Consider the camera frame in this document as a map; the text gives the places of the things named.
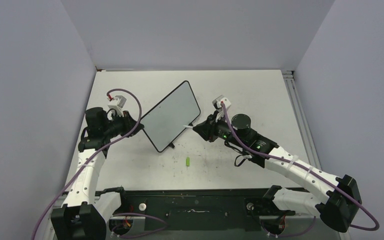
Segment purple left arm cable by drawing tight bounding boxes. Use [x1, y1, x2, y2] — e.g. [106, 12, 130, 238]
[31, 88, 170, 240]

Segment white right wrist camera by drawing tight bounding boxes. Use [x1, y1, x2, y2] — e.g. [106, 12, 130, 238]
[212, 95, 232, 111]

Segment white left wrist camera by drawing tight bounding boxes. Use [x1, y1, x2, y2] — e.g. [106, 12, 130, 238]
[107, 95, 127, 117]

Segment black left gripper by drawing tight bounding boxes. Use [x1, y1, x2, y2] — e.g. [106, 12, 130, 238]
[103, 110, 144, 139]

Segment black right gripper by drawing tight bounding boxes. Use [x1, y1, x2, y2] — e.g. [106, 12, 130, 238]
[193, 110, 245, 149]

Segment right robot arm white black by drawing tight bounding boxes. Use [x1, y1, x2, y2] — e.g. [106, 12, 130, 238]
[192, 111, 362, 233]

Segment aluminium rail right side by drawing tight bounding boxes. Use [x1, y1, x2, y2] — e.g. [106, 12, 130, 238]
[281, 70, 322, 170]

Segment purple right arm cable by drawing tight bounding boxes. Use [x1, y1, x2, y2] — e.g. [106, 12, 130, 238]
[221, 102, 380, 239]

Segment black framed small whiteboard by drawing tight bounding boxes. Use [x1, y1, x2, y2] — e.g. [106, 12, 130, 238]
[140, 80, 201, 153]

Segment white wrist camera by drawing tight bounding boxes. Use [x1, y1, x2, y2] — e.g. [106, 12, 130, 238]
[212, 95, 232, 111]
[107, 95, 127, 117]

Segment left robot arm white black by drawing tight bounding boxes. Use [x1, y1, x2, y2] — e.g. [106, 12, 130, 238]
[50, 107, 144, 240]

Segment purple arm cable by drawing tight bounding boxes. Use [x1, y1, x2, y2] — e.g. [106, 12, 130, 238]
[31, 88, 170, 240]
[221, 102, 380, 239]

